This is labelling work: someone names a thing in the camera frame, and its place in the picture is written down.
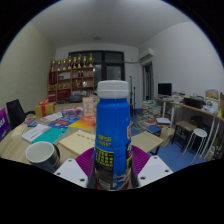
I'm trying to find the pink flat box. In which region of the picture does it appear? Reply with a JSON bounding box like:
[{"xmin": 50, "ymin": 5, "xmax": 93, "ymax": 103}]
[{"xmin": 61, "ymin": 106, "xmax": 84, "ymax": 117}]

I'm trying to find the black framed glass door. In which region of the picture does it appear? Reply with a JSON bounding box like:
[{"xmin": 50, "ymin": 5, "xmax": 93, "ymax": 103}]
[{"xmin": 68, "ymin": 50, "xmax": 126, "ymax": 101}]

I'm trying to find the blue printed book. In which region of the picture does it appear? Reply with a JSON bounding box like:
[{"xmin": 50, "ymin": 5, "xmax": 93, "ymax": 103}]
[{"xmin": 48, "ymin": 118, "xmax": 73, "ymax": 129}]

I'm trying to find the white booklet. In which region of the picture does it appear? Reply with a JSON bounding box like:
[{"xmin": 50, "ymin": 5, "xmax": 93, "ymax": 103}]
[{"xmin": 21, "ymin": 123, "xmax": 51, "ymax": 144}]

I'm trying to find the wooden shelf unit with trophies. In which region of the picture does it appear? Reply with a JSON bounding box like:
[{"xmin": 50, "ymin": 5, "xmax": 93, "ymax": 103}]
[{"xmin": 46, "ymin": 53, "xmax": 96, "ymax": 103}]

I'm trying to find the white round stool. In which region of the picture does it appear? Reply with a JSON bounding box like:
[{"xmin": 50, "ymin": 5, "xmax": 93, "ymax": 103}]
[{"xmin": 182, "ymin": 127, "xmax": 208, "ymax": 156}]

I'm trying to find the long wooden side desk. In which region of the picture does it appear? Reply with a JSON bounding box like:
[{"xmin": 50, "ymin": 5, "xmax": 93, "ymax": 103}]
[{"xmin": 154, "ymin": 94, "xmax": 224, "ymax": 158}]

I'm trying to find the stacked books pile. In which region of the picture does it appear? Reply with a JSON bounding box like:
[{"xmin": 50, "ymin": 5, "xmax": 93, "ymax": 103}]
[{"xmin": 141, "ymin": 99, "xmax": 164, "ymax": 121}]

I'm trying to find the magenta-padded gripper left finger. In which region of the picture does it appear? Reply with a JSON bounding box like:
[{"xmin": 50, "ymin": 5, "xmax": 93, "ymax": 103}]
[{"xmin": 53, "ymin": 146, "xmax": 98, "ymax": 190}]

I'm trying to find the black box-shaped device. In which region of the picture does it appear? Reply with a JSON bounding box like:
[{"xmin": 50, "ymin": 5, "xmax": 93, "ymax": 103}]
[{"xmin": 183, "ymin": 97, "xmax": 205, "ymax": 109}]

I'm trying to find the dark stool with wooden top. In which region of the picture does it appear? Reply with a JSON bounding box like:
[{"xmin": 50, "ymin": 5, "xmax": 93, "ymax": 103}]
[{"xmin": 173, "ymin": 119, "xmax": 198, "ymax": 144}]

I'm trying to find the orange book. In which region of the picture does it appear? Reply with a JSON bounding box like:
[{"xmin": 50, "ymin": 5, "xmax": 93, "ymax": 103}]
[{"xmin": 68, "ymin": 114, "xmax": 98, "ymax": 132}]

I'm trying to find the small upright cardboard box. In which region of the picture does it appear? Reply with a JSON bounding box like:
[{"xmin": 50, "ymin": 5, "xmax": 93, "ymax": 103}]
[{"xmin": 81, "ymin": 96, "xmax": 96, "ymax": 117}]

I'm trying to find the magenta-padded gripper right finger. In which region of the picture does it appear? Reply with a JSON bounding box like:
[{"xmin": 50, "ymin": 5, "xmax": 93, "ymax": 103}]
[{"xmin": 130, "ymin": 144, "xmax": 175, "ymax": 188}]

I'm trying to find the yellow gift box red ribbon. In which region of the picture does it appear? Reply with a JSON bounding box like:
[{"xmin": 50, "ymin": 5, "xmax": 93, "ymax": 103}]
[{"xmin": 34, "ymin": 98, "xmax": 57, "ymax": 118}]

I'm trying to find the black microphone stand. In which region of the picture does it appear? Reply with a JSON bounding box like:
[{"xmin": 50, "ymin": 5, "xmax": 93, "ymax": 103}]
[{"xmin": 128, "ymin": 75, "xmax": 138, "ymax": 116}]

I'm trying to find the black mug white inside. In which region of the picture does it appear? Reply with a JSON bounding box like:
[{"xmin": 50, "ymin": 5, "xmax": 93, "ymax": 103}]
[{"xmin": 25, "ymin": 140, "xmax": 62, "ymax": 174}]

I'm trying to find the black computer monitor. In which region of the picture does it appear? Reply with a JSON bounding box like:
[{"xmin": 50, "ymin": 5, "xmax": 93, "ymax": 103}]
[{"xmin": 157, "ymin": 82, "xmax": 173, "ymax": 98}]

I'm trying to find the tan paper sheet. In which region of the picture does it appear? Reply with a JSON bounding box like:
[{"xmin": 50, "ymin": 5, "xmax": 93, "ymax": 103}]
[{"xmin": 58, "ymin": 129, "xmax": 97, "ymax": 157}]

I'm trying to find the blue drink bottle white cap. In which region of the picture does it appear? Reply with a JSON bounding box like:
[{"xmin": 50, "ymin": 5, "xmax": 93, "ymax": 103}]
[{"xmin": 93, "ymin": 79, "xmax": 134, "ymax": 191}]

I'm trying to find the cream book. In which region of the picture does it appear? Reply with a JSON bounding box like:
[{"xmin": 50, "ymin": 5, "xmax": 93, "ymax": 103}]
[{"xmin": 11, "ymin": 123, "xmax": 29, "ymax": 138}]

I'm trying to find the white wall air conditioner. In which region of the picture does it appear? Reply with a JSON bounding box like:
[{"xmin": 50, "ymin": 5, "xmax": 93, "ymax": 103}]
[{"xmin": 138, "ymin": 47, "xmax": 157, "ymax": 63}]

